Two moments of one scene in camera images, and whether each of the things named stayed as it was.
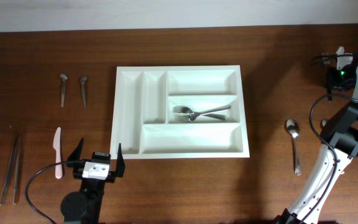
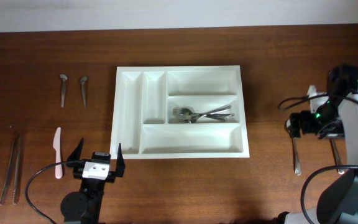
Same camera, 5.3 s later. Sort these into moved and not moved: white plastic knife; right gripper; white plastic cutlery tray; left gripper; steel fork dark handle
Moved: steel fork dark handle; right gripper
Not moved: white plastic cutlery tray; left gripper; white plastic knife
